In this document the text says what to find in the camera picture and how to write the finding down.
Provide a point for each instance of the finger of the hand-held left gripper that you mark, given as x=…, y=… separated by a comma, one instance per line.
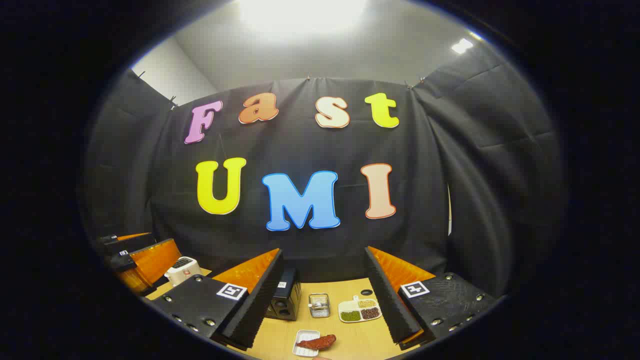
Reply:
x=150, y=260
x=127, y=243

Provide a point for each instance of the small ceiling light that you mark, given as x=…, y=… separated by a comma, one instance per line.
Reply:
x=462, y=46

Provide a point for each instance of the red-brown grilled meat piece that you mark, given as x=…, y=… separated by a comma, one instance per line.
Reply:
x=317, y=342

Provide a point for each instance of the black electric oven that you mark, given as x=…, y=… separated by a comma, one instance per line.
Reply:
x=286, y=300

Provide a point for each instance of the black backdrop cloth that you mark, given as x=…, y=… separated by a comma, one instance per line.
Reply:
x=300, y=145

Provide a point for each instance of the white toaster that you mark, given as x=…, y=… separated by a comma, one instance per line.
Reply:
x=182, y=272

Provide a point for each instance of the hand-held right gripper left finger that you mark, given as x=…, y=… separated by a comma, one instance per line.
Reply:
x=260, y=300

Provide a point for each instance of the white rectangular dish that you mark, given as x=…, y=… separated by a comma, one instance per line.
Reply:
x=305, y=334

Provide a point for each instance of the white divided plate of beans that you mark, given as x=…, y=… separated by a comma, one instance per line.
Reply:
x=360, y=310

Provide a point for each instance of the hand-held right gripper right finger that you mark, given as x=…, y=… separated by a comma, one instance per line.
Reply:
x=387, y=300

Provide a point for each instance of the large ceiling light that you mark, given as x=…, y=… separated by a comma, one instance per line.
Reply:
x=300, y=15

